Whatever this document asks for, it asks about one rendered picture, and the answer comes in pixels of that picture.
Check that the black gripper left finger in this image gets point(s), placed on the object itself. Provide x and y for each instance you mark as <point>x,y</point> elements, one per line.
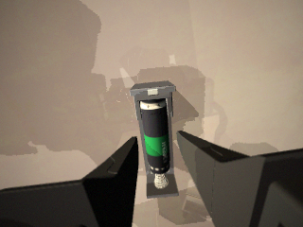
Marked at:
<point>102,198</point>

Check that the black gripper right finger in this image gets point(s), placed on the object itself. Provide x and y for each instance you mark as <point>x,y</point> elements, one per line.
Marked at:
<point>232,185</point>

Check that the black and green battery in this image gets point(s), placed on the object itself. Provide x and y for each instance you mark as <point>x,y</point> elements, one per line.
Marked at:
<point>156,132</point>

